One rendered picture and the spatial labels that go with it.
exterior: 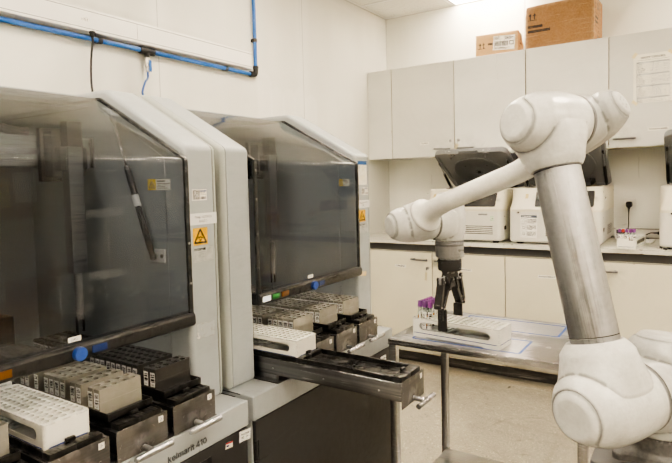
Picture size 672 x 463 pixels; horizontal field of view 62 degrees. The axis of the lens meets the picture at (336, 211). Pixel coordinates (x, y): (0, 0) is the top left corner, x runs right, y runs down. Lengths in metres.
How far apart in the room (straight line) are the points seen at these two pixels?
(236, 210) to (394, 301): 2.67
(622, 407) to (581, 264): 0.28
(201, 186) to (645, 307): 2.81
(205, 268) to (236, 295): 0.15
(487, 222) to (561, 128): 2.58
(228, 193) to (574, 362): 0.99
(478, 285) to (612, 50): 1.72
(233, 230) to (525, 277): 2.50
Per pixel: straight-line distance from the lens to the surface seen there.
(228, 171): 1.62
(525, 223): 3.75
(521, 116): 1.25
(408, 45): 4.84
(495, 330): 1.74
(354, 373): 1.58
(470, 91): 4.19
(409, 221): 1.63
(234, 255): 1.64
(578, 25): 4.12
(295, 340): 1.69
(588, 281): 1.26
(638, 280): 3.68
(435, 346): 1.78
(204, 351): 1.60
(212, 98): 3.17
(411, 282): 4.08
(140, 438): 1.41
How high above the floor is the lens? 1.33
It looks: 3 degrees down
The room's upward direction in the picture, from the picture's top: 1 degrees counter-clockwise
